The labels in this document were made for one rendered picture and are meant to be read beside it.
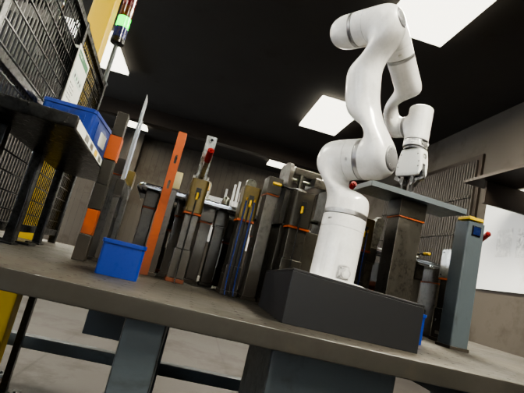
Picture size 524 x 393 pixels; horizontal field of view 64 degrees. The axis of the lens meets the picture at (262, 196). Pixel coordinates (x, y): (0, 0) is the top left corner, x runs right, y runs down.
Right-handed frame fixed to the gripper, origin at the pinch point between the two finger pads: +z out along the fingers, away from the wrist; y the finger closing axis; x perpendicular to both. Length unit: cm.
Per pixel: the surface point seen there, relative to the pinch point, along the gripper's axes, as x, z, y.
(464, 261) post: -21.1, 19.0, -12.3
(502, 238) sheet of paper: -328, -54, 124
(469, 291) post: -24.7, 28.4, -13.7
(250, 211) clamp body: 43, 20, 27
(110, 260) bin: 87, 45, 16
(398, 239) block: 3.5, 18.0, -3.0
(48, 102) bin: 109, 5, 51
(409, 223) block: 0.8, 11.6, -4.1
